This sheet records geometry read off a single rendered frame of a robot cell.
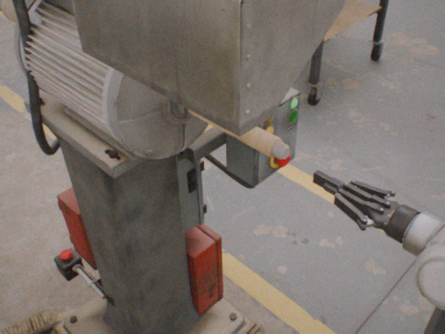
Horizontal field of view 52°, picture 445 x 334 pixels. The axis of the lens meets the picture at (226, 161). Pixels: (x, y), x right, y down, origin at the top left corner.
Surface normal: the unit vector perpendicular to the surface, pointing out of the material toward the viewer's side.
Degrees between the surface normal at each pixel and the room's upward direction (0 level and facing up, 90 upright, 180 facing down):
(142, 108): 89
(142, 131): 93
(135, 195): 90
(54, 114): 0
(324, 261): 0
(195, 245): 0
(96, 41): 90
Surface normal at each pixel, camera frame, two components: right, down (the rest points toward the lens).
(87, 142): -0.02, -0.78
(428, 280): -0.61, 0.12
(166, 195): 0.72, 0.43
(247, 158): -0.70, 0.46
